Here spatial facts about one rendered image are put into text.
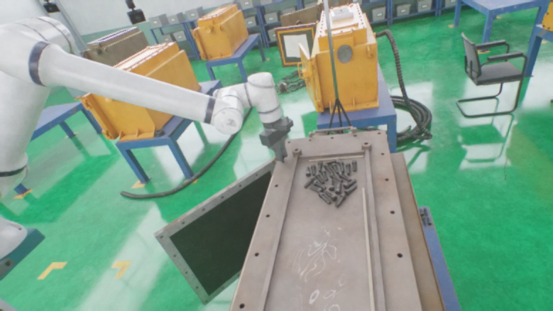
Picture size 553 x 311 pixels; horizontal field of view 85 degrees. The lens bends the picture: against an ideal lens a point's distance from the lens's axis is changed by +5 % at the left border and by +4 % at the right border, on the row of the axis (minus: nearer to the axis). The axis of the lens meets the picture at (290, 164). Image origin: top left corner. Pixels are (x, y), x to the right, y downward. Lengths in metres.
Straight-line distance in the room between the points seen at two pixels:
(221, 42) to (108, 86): 5.58
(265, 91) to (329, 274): 0.62
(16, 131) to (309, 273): 1.06
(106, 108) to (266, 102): 3.25
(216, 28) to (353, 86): 3.91
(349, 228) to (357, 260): 0.11
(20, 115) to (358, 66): 2.54
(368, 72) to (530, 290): 2.10
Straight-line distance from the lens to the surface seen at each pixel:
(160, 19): 10.17
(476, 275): 2.54
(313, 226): 0.93
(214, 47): 6.57
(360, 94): 3.16
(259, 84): 1.02
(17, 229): 1.50
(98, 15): 12.20
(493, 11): 6.17
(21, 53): 1.03
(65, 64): 1.01
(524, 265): 2.69
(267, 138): 1.09
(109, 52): 7.83
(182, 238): 1.44
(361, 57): 3.03
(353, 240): 0.88
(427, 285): 0.97
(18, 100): 1.27
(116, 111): 4.09
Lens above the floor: 2.05
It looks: 35 degrees down
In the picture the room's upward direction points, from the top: 15 degrees counter-clockwise
